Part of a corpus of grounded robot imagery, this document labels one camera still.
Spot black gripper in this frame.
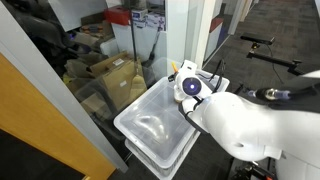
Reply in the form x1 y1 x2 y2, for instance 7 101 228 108
167 72 177 84

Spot large brown cardboard box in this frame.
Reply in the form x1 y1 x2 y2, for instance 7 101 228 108
89 53 148 113

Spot translucent plastic storage bin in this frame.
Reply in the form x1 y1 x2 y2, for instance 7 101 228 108
113 76 202 169

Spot red and white partition panel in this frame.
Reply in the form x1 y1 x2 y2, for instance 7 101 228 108
204 17 225 62

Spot white and blue boxes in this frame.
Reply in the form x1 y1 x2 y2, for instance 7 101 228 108
131 8 166 32

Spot red box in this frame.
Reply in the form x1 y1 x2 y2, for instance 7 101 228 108
103 5 132 27

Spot clear plastic storage bin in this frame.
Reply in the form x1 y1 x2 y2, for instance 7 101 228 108
124 131 201 180

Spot crumpled brown cardboard sheet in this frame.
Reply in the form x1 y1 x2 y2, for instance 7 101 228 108
63 58 98 81

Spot black-handled broom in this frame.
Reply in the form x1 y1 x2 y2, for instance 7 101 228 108
129 9 148 96

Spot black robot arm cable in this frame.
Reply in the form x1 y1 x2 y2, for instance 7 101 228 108
248 84 320 102

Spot orange-handled black clamp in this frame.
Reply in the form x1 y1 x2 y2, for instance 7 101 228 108
233 161 278 180

